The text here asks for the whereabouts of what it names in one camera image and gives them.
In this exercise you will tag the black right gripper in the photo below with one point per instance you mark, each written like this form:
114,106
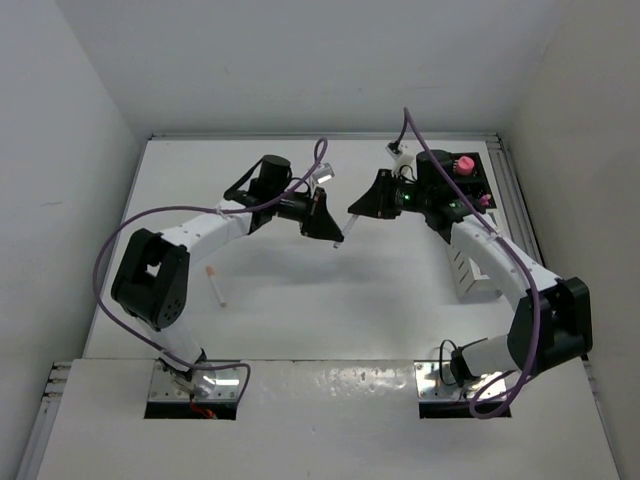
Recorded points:
376,201

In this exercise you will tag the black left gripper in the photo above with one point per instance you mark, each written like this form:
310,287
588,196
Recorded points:
320,224

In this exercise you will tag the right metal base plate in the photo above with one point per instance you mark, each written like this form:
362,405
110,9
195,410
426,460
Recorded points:
435,384

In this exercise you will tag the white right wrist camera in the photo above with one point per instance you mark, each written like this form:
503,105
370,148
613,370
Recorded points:
401,155

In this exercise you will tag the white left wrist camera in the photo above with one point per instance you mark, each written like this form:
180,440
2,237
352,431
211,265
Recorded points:
323,173

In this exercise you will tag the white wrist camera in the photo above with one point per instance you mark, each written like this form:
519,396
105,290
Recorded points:
323,173
401,155

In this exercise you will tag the black and white organizer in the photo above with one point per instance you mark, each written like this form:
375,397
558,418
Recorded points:
465,256

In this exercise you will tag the white front cover board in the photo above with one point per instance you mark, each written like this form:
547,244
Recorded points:
322,420

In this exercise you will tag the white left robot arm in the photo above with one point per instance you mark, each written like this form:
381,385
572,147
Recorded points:
151,283

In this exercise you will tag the white marker pink cap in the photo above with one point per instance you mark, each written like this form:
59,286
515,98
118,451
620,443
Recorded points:
346,230

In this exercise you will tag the white marker orange cap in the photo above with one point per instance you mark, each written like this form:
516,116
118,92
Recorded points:
217,291

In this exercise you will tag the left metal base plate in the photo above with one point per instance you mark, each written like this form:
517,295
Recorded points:
219,386

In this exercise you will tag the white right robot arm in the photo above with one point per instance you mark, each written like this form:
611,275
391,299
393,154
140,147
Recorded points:
552,316

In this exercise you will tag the white marker pink-red cap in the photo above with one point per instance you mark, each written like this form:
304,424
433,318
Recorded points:
485,200

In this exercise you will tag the metal base plate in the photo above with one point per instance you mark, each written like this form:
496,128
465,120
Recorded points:
435,384
219,386

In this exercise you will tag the pink-capped clear marker jar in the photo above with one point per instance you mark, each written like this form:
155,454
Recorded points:
464,166

